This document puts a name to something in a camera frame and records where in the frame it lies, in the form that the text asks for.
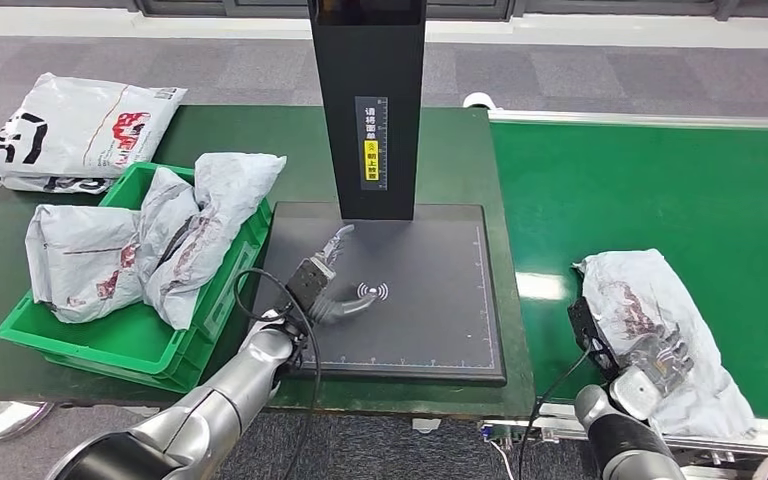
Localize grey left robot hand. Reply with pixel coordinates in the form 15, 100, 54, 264
309, 223, 381, 325

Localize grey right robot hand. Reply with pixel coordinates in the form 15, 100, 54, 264
625, 327, 696, 398

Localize grey parcel bag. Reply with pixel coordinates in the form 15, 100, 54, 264
24, 166, 200, 325
572, 248, 758, 440
142, 152, 288, 331

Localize black inbound scanner machine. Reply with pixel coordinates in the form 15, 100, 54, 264
250, 0, 509, 388

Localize large white printed parcel bag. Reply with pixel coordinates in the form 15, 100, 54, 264
0, 72, 189, 195

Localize green plastic crate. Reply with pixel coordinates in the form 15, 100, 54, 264
0, 162, 274, 395

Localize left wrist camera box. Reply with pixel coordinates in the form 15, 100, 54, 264
284, 256, 338, 313

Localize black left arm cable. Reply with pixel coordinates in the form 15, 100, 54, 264
232, 268, 323, 480

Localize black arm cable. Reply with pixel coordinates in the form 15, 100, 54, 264
518, 347, 594, 480
232, 268, 323, 480

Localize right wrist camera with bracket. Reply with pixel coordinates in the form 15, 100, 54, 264
567, 296, 621, 382

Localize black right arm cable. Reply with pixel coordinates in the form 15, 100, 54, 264
518, 347, 594, 480

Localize green conveyor belt with frame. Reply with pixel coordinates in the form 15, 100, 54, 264
483, 109, 768, 480

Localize thin white wire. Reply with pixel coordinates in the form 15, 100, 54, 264
487, 440, 516, 480

